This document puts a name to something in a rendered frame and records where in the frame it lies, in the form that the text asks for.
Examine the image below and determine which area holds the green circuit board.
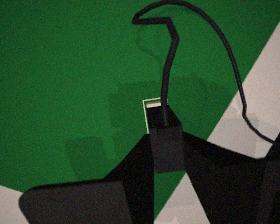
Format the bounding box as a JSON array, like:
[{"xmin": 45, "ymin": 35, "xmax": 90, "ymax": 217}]
[{"xmin": 0, "ymin": 0, "xmax": 280, "ymax": 193}]

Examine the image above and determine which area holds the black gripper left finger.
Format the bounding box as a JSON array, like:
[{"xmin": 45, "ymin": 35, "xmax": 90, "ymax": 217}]
[{"xmin": 18, "ymin": 134, "xmax": 154, "ymax": 224}]

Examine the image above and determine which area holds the black cable with plug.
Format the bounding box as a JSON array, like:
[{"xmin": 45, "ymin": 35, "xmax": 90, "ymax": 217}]
[{"xmin": 131, "ymin": 0, "xmax": 280, "ymax": 174}]

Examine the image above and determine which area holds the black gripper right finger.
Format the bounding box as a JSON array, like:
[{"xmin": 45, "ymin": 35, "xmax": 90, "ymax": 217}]
[{"xmin": 183, "ymin": 131, "xmax": 280, "ymax": 224}]

